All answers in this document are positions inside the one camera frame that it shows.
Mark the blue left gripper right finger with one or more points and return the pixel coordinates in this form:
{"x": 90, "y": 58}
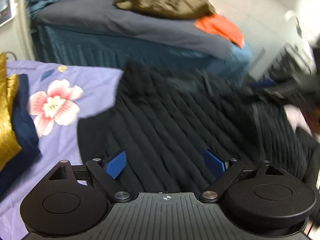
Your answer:
{"x": 216, "y": 166}

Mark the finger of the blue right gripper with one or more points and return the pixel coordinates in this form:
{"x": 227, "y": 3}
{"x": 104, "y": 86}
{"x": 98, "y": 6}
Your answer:
{"x": 260, "y": 85}

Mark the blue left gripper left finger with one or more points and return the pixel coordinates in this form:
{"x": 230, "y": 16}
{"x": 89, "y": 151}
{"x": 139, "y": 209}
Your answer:
{"x": 115, "y": 164}

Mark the black quilted jacket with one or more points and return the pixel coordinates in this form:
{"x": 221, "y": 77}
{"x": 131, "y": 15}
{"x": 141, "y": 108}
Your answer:
{"x": 165, "y": 121}

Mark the orange cloth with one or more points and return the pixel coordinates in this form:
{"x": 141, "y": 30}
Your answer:
{"x": 216, "y": 24}

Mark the purple floral bed sheet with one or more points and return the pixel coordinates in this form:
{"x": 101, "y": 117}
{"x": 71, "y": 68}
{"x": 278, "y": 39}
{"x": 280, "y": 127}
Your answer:
{"x": 58, "y": 97}

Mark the navy blue folded garment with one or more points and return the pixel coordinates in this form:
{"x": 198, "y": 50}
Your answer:
{"x": 26, "y": 136}

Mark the gold satin cloth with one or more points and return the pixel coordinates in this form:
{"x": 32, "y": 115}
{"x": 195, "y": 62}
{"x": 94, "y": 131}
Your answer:
{"x": 8, "y": 89}

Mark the olive green jacket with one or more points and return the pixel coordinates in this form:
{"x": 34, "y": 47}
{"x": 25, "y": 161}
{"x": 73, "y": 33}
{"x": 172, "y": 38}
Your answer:
{"x": 169, "y": 9}

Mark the grey and teal bed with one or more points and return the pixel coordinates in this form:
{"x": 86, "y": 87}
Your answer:
{"x": 96, "y": 33}

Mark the black wire storage rack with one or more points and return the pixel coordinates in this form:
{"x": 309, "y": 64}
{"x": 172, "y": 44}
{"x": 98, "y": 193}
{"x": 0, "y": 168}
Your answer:
{"x": 294, "y": 72}

